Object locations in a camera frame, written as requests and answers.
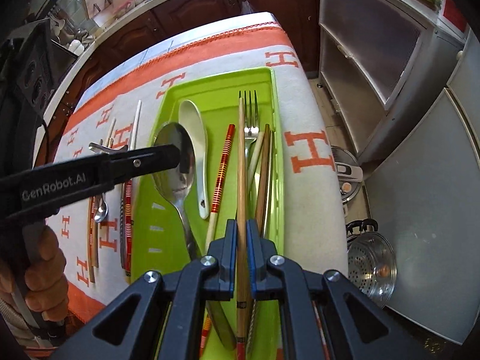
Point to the brown wooden kitchen cabinets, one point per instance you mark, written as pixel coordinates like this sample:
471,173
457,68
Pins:
210,0

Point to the stacked small white bowls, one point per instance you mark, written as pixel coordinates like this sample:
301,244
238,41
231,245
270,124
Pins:
77,47

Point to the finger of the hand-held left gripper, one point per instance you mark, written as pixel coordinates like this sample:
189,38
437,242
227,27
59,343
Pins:
165,159

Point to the small steel spoon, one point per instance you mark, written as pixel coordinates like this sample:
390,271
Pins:
100,213

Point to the steel steamer pot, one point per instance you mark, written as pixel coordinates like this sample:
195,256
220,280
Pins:
369,266

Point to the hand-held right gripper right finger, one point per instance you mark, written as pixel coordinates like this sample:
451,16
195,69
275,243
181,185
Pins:
250,255

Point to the black power strip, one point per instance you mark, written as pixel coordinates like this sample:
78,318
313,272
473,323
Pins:
33,78

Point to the steel fork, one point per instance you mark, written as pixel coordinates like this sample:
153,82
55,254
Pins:
250,130

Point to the grey refrigerator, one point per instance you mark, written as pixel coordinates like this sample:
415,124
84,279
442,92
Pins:
423,213

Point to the red-labelled white jar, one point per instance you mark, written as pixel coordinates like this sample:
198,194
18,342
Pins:
455,13

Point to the red-banded light chopstick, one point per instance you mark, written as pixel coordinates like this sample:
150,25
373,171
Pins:
205,332
221,168
128,210

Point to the orange white printed blanket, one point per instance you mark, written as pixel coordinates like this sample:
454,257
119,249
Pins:
307,97

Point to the large steel spoon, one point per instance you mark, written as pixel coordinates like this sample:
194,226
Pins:
174,191

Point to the red-lidded food container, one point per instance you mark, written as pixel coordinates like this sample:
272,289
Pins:
127,5

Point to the hanging plastic bag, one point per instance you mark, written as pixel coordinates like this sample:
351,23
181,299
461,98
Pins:
245,7

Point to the white ceramic spoon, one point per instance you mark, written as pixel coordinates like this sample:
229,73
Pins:
193,127

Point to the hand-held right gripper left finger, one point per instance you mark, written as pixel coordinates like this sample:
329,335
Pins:
233,255

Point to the green plastic tray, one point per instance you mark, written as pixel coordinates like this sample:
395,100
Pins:
225,93

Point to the grey frosted-door cabinet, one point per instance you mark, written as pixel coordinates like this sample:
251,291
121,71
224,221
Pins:
360,45

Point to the person's left hand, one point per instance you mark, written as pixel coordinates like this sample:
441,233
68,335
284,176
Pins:
48,270

